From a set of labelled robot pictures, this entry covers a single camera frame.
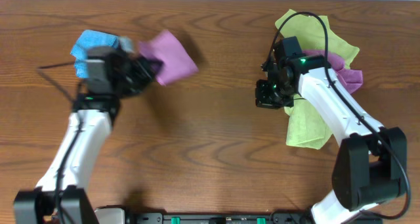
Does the purple microfiber cloth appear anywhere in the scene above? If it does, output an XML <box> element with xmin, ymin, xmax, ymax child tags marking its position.
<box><xmin>138</xmin><ymin>30</ymin><xmax>198</xmax><ymax>85</ymax></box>

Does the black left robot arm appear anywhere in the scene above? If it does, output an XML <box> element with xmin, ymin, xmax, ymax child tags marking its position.
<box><xmin>13</xmin><ymin>53</ymin><xmax>163</xmax><ymax>223</ymax></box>

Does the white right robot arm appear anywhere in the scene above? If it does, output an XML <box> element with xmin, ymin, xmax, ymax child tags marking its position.
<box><xmin>255</xmin><ymin>53</ymin><xmax>411</xmax><ymax>223</ymax></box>

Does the upper green cloth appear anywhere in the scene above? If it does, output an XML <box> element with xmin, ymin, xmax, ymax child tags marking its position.
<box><xmin>280</xmin><ymin>15</ymin><xmax>360</xmax><ymax>69</ymax></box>

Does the green cloth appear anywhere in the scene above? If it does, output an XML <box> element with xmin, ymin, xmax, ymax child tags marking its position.
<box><xmin>280</xmin><ymin>15</ymin><xmax>360</xmax><ymax>69</ymax></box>
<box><xmin>284</xmin><ymin>95</ymin><xmax>332</xmax><ymax>150</ymax></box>

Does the folded blue cloth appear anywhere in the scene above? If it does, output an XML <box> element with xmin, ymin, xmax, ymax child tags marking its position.
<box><xmin>70</xmin><ymin>30</ymin><xmax>135</xmax><ymax>79</ymax></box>

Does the lower green cloth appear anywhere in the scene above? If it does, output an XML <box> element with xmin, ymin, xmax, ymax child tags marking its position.
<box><xmin>284</xmin><ymin>95</ymin><xmax>332</xmax><ymax>150</ymax></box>

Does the crumpled purple cloth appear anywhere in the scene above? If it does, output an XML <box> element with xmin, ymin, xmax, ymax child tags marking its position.
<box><xmin>303</xmin><ymin>49</ymin><xmax>364</xmax><ymax>95</ymax></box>

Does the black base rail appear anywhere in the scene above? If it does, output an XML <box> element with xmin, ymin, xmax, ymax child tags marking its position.
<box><xmin>94</xmin><ymin>206</ymin><xmax>385</xmax><ymax>224</ymax></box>

